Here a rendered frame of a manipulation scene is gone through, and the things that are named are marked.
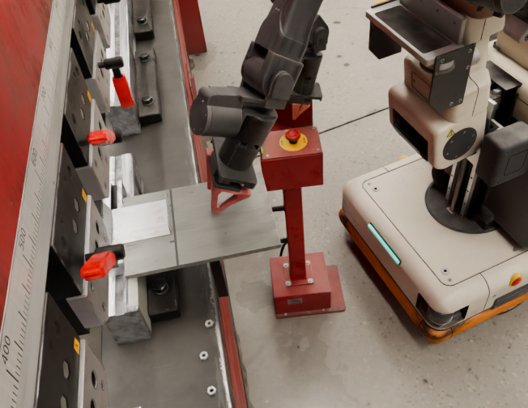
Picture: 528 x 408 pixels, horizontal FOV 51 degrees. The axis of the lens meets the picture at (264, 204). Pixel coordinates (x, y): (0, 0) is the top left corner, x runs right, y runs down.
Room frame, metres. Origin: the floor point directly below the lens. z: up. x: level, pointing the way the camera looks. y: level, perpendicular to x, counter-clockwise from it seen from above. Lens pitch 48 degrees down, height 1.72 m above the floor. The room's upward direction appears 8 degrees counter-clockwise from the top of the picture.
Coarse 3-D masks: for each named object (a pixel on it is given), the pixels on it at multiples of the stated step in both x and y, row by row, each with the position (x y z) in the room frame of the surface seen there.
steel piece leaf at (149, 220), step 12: (144, 204) 0.69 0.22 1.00; (156, 204) 0.69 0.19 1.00; (168, 204) 0.68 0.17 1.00; (120, 216) 0.67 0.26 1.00; (132, 216) 0.67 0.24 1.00; (144, 216) 0.66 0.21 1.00; (156, 216) 0.66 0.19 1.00; (168, 216) 0.64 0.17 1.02; (120, 228) 0.64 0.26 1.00; (132, 228) 0.64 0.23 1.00; (144, 228) 0.63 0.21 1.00; (156, 228) 0.63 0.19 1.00; (168, 228) 0.63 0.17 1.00; (120, 240) 0.61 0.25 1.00; (132, 240) 0.61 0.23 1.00
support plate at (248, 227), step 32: (160, 192) 0.72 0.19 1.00; (192, 192) 0.71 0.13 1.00; (256, 192) 0.69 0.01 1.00; (192, 224) 0.63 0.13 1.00; (224, 224) 0.62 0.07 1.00; (256, 224) 0.61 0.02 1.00; (128, 256) 0.58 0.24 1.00; (160, 256) 0.57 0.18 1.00; (192, 256) 0.56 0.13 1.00; (224, 256) 0.55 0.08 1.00
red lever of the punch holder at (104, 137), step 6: (90, 132) 0.52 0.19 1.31; (96, 132) 0.52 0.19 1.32; (102, 132) 0.52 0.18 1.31; (108, 132) 0.53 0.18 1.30; (114, 132) 0.58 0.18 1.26; (120, 132) 0.58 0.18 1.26; (90, 138) 0.51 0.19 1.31; (96, 138) 0.51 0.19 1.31; (102, 138) 0.51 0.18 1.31; (108, 138) 0.52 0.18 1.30; (114, 138) 0.55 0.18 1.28; (120, 138) 0.57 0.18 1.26; (96, 144) 0.51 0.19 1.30; (102, 144) 0.53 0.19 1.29; (108, 144) 0.57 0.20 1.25
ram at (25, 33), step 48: (0, 0) 0.50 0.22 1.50; (48, 0) 0.66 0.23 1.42; (0, 48) 0.45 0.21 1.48; (0, 96) 0.39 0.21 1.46; (0, 144) 0.35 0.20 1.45; (0, 192) 0.31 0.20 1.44; (48, 192) 0.39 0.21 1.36; (0, 240) 0.27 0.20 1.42; (48, 240) 0.33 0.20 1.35; (0, 288) 0.23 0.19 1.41; (0, 336) 0.20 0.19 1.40
